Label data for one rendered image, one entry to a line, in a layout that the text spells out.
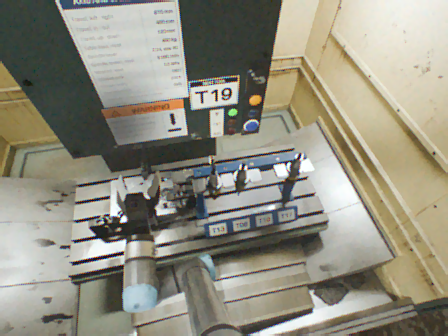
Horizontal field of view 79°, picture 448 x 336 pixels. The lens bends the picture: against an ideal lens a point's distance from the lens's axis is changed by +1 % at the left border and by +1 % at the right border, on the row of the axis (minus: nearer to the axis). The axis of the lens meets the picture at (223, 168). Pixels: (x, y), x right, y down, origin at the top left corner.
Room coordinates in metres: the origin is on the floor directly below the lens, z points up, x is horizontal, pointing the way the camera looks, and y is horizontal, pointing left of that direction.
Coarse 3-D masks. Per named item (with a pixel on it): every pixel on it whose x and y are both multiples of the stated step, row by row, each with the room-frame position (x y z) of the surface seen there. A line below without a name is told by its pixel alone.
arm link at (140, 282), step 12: (132, 264) 0.17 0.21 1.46; (144, 264) 0.17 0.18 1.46; (132, 276) 0.14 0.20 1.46; (144, 276) 0.14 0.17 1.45; (156, 276) 0.15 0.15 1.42; (132, 288) 0.12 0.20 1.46; (144, 288) 0.12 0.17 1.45; (156, 288) 0.12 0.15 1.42; (132, 300) 0.09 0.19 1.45; (144, 300) 0.09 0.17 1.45; (156, 300) 0.10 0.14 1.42; (132, 312) 0.07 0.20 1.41
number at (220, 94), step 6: (234, 84) 0.44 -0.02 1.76; (210, 90) 0.43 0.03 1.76; (216, 90) 0.43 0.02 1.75; (222, 90) 0.43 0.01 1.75; (228, 90) 0.44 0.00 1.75; (234, 90) 0.44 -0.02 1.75; (210, 96) 0.43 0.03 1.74; (216, 96) 0.43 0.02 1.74; (222, 96) 0.43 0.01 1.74; (228, 96) 0.44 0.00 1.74; (210, 102) 0.43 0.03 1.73; (216, 102) 0.43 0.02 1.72; (222, 102) 0.43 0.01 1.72
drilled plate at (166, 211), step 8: (136, 176) 0.70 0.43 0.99; (152, 176) 0.71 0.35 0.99; (168, 176) 0.71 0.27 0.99; (112, 184) 0.65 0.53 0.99; (128, 184) 0.66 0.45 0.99; (136, 184) 0.66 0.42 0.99; (144, 184) 0.66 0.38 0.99; (168, 184) 0.66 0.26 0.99; (112, 192) 0.61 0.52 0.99; (144, 192) 0.62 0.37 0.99; (168, 192) 0.62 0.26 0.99; (112, 200) 0.57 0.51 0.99; (160, 200) 0.58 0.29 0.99; (168, 200) 0.58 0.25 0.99; (112, 208) 0.53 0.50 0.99; (160, 208) 0.54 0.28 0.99; (168, 208) 0.54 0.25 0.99; (176, 208) 0.56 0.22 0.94; (120, 216) 0.50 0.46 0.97; (160, 216) 0.50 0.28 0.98; (168, 216) 0.51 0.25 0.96; (176, 216) 0.52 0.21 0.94; (120, 224) 0.46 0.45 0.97
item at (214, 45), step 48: (0, 0) 0.36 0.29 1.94; (48, 0) 0.38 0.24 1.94; (192, 0) 0.42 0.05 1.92; (240, 0) 0.44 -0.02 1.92; (0, 48) 0.35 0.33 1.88; (48, 48) 0.37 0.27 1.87; (192, 48) 0.42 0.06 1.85; (240, 48) 0.44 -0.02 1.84; (48, 96) 0.36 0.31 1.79; (96, 96) 0.38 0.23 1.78; (240, 96) 0.45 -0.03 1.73; (96, 144) 0.37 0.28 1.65; (144, 144) 0.39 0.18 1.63
